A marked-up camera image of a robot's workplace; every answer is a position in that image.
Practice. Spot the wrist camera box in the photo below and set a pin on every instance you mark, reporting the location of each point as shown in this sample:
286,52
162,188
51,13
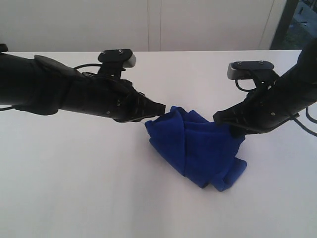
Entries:
123,57
242,69

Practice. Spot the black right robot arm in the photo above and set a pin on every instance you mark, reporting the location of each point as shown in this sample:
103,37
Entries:
303,74

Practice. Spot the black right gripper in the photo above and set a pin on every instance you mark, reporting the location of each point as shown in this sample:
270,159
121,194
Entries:
262,111

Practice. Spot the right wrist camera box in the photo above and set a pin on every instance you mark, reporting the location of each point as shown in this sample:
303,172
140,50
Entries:
242,69

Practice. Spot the dark window frame post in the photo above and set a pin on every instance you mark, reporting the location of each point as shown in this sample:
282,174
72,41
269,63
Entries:
283,24

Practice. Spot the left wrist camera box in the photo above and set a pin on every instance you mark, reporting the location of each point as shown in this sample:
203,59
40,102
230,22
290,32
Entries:
123,57

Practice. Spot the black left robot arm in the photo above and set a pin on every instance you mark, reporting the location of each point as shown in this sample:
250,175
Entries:
44,86

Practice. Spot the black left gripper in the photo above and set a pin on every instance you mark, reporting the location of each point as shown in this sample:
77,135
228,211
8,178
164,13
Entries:
109,97

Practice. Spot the blue towel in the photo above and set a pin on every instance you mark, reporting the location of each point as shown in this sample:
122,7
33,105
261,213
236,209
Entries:
198,149

